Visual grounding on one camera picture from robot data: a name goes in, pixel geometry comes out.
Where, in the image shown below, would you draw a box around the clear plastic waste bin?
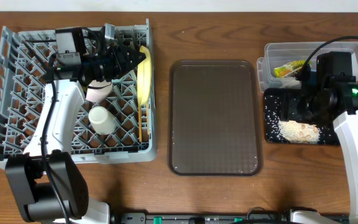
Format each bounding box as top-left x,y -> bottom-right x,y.
257,41 -> 358,92

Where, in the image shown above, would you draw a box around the grey plastic dishwasher rack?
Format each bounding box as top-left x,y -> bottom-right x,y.
0,27 -> 157,169

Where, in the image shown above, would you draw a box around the black rectangular waste bin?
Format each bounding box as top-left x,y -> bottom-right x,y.
263,88 -> 341,146

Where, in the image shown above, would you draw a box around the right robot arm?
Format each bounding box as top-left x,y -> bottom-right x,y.
280,52 -> 358,223

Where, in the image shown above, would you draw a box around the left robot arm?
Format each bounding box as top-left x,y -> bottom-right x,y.
5,24 -> 152,223

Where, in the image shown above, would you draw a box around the dark brown serving tray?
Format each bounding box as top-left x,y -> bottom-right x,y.
168,60 -> 263,177

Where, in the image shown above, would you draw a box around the yellow round plate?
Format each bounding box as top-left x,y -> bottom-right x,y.
137,45 -> 152,106

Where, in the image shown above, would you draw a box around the white paper cup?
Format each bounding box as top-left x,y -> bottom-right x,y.
88,106 -> 117,135

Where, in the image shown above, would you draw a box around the green orange snack wrapper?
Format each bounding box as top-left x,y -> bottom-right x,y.
273,60 -> 305,78

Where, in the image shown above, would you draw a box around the food scraps in bowl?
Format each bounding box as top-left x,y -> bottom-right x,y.
264,95 -> 332,144

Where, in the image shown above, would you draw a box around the pink small bowl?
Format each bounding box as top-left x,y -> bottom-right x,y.
85,80 -> 113,103

